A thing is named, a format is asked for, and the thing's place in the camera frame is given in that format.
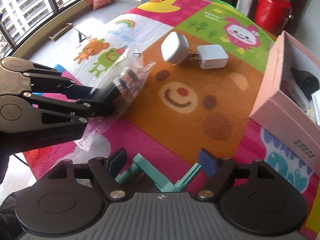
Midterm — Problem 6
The cream lotion tube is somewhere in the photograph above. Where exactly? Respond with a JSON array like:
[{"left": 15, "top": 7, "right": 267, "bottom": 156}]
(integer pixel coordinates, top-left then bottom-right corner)
[{"left": 286, "top": 79, "right": 311, "bottom": 112}]

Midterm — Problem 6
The dark grey funnel nozzle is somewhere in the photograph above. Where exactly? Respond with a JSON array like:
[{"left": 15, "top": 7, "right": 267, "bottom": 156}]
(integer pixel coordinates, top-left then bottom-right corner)
[{"left": 291, "top": 67, "right": 319, "bottom": 100}]

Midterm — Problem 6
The white cube charger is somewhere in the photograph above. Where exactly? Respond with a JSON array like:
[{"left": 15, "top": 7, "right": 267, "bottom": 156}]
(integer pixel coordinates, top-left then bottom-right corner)
[{"left": 188, "top": 44, "right": 229, "bottom": 70}]

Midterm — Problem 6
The pink cardboard box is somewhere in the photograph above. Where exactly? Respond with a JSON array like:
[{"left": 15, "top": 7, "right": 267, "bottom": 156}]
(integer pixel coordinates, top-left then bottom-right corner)
[{"left": 250, "top": 31, "right": 319, "bottom": 174}]

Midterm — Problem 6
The clear plastic bag with parts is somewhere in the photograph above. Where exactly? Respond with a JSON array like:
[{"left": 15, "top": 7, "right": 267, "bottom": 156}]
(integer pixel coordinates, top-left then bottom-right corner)
[{"left": 76, "top": 46, "right": 155, "bottom": 151}]

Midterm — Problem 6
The red metal canister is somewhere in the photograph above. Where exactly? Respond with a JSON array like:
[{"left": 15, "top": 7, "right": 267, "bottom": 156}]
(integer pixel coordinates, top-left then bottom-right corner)
[{"left": 254, "top": 0, "right": 293, "bottom": 36}]

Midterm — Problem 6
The teal plastic crank handle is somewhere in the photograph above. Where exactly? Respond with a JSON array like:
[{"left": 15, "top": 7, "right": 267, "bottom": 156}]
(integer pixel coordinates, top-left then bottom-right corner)
[{"left": 116, "top": 153, "right": 202, "bottom": 192}]

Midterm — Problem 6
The colourful cartoon table mat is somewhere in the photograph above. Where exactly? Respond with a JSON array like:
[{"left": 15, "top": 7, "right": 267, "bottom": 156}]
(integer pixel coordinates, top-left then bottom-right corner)
[{"left": 24, "top": 0, "right": 319, "bottom": 239}]

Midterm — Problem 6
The white rounded plug adapter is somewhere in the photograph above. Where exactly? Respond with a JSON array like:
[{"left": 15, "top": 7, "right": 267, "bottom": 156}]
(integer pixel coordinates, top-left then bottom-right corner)
[{"left": 161, "top": 31, "right": 190, "bottom": 65}]

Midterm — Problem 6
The white product carton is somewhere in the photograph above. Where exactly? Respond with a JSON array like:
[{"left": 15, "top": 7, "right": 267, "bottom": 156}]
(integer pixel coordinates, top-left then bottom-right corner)
[{"left": 311, "top": 90, "right": 320, "bottom": 127}]

